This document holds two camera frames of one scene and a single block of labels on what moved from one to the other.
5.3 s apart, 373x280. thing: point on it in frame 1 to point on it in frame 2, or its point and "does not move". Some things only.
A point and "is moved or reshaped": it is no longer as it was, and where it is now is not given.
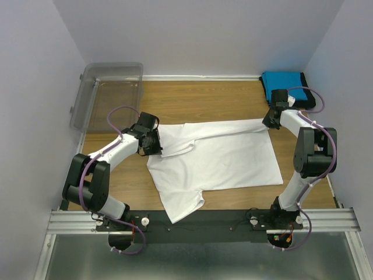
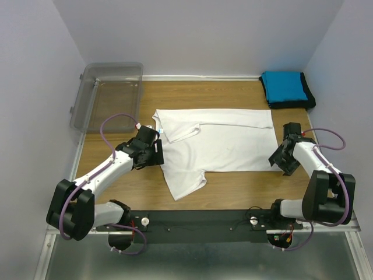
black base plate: (209, 226) does not move
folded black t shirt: (309, 103) does not move
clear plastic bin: (102, 87) does not move
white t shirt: (201, 156) is moved or reshaped
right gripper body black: (270, 123) to (286, 163)
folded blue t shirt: (290, 80) does not move
